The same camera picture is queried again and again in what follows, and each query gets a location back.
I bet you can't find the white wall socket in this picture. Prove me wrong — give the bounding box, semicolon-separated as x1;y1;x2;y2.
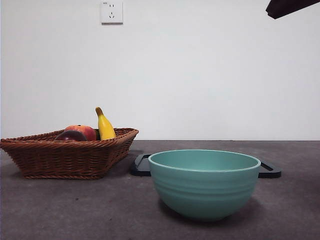
101;1;124;25

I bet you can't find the dark red plum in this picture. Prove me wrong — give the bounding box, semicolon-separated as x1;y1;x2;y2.
54;130;88;142

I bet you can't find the dark rectangular tray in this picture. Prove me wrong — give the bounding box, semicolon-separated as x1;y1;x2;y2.
129;153;282;179

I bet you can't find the brown wicker basket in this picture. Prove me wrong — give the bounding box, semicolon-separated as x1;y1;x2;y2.
0;127;140;180

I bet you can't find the red yellow apple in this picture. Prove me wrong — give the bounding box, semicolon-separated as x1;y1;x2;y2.
64;124;97;141

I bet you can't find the yellow banana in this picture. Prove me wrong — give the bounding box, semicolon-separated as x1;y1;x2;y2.
95;106;117;141

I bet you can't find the teal ceramic bowl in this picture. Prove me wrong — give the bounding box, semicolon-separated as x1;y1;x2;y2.
148;149;262;222

